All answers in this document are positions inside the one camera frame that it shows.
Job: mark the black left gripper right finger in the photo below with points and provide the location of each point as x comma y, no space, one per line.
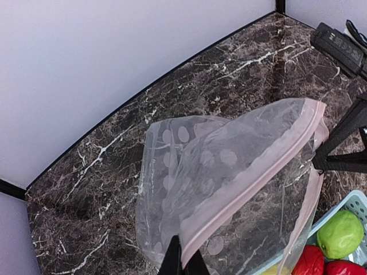
196,265

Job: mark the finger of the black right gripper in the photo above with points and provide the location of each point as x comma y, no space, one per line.
354,118
355,162

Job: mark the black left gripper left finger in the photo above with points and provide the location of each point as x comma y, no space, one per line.
171,264

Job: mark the green toy pepper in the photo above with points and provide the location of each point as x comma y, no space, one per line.
340,235

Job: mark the clear zip top bag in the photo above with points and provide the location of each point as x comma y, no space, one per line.
243,191

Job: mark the orange red toy pepper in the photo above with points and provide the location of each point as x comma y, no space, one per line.
343,267

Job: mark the bright red toy pepper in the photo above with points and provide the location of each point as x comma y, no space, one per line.
311,262

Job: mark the yellow toy pepper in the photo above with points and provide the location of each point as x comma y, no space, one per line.
274,271

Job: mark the black enclosure frame post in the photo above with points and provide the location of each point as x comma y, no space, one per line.
12,190

